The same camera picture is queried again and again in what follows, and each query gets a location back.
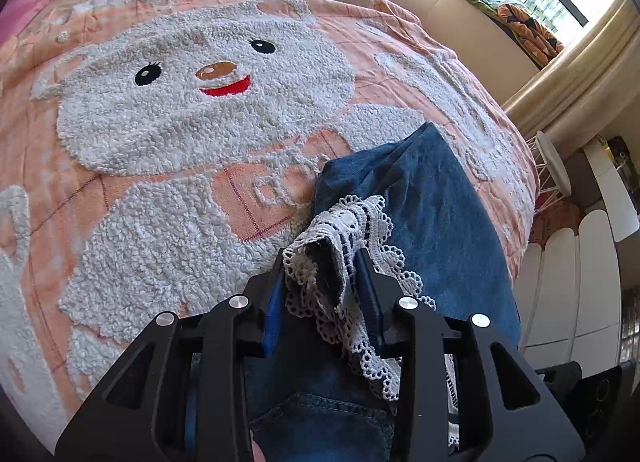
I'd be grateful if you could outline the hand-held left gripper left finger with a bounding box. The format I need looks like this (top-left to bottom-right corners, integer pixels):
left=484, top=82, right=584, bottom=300
left=54, top=255, right=289, bottom=462

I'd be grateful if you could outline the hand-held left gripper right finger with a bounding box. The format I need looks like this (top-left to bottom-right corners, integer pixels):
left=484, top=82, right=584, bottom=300
left=352, top=247, right=586, bottom=462

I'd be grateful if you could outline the blue denim pants lace trim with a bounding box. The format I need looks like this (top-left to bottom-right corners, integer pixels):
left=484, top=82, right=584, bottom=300
left=244, top=121, right=524, bottom=462

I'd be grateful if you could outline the white slatted chair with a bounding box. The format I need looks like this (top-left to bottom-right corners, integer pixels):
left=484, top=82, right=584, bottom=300
left=512, top=209, right=627, bottom=351

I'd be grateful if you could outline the orange printed fleece blanket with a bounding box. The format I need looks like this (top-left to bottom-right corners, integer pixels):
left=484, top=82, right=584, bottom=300
left=0, top=0, right=542, bottom=443

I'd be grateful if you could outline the white desk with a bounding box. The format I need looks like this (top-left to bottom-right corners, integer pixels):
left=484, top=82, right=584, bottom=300
left=582, top=141, right=640, bottom=244

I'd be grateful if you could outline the cream curtain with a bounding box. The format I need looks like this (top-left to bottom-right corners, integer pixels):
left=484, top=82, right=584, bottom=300
left=501, top=0, right=640, bottom=144

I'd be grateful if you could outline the orange floral cloth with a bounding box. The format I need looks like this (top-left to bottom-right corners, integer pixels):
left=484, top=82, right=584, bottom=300
left=495, top=2, right=564, bottom=64

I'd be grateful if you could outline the white wire side table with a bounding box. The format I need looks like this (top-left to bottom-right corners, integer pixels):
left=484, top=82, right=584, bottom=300
left=527, top=129, right=574, bottom=214

